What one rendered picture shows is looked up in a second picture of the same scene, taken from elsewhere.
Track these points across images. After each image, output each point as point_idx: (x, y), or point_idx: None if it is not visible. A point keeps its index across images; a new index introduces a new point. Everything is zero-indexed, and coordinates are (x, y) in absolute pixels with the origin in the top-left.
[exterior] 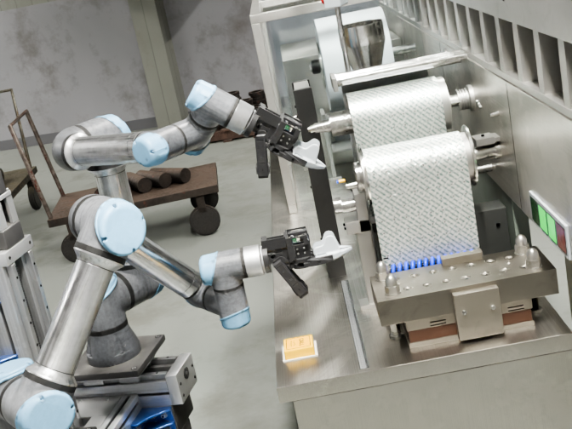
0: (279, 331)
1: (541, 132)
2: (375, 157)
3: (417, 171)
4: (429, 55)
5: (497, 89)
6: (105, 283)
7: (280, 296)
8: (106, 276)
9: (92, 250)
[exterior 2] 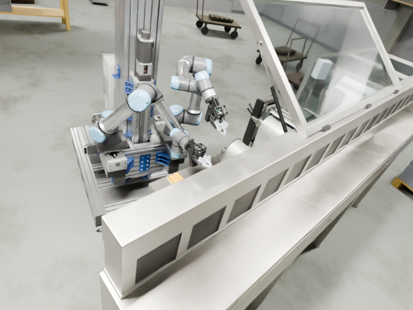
0: (187, 168)
1: None
2: (234, 148)
3: None
4: None
5: None
6: (128, 113)
7: (213, 158)
8: (129, 112)
9: (126, 101)
